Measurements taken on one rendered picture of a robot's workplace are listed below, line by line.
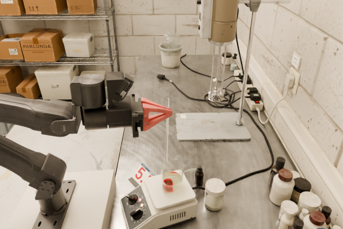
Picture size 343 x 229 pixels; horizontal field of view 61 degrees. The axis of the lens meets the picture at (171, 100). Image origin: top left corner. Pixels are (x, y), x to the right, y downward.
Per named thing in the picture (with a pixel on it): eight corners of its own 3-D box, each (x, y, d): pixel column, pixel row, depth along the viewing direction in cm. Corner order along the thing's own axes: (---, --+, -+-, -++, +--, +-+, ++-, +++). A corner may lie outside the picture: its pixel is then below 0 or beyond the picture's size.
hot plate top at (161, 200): (155, 211, 78) (155, 209, 78) (143, 180, 88) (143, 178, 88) (197, 199, 82) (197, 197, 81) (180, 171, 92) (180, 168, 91)
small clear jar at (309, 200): (317, 225, 84) (322, 209, 81) (295, 220, 85) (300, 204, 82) (314, 209, 89) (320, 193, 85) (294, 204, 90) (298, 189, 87)
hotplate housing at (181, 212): (130, 240, 79) (127, 221, 75) (120, 204, 90) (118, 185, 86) (204, 217, 86) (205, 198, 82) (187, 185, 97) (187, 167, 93)
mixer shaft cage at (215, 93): (208, 102, 117) (213, 41, 104) (206, 94, 122) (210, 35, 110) (225, 102, 117) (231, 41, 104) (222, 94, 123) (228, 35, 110)
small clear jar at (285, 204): (290, 228, 83) (294, 215, 80) (275, 219, 85) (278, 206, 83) (297, 218, 86) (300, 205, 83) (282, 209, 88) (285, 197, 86)
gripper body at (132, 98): (136, 92, 73) (106, 94, 72) (140, 114, 65) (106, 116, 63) (137, 115, 76) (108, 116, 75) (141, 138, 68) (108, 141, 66)
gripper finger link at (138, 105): (170, 95, 72) (132, 97, 71) (176, 109, 66) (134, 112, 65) (169, 118, 76) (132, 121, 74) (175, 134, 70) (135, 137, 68)
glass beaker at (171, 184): (162, 198, 81) (161, 175, 77) (159, 181, 87) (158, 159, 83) (187, 195, 82) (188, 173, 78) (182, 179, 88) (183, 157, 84)
